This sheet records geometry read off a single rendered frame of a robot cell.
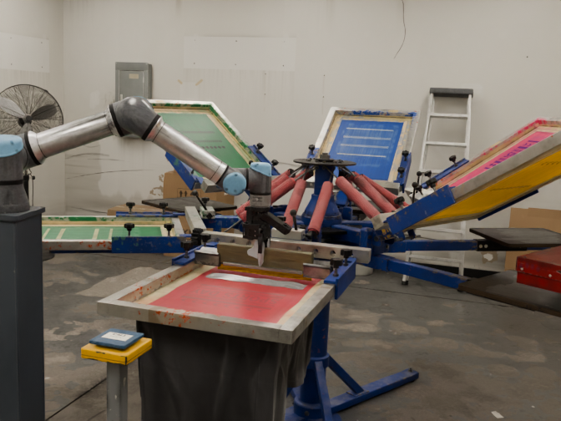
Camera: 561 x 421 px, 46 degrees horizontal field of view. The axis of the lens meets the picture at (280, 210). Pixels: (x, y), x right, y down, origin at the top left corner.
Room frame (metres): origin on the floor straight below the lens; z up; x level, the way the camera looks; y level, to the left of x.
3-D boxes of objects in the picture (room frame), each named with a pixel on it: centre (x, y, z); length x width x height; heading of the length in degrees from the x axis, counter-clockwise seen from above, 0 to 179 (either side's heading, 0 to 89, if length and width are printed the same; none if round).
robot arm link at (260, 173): (2.30, 0.08, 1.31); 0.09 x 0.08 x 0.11; 98
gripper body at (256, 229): (2.30, 0.08, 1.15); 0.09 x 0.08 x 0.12; 73
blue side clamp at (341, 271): (2.24, -0.22, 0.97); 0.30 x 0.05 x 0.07; 163
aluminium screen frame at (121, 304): (2.09, 0.12, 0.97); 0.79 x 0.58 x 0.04; 163
